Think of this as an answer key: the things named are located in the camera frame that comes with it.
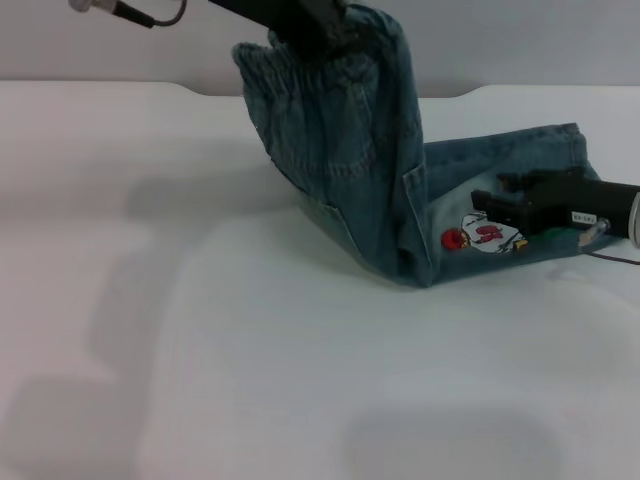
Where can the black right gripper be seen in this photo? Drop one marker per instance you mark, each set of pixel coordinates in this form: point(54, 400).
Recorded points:
point(580, 200)

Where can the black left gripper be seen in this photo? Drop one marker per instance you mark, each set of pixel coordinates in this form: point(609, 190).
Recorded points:
point(280, 20)

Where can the blue denim shorts with print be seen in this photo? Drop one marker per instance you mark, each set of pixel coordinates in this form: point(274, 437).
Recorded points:
point(350, 150)

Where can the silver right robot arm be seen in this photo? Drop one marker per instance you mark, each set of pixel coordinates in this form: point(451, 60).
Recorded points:
point(636, 215)

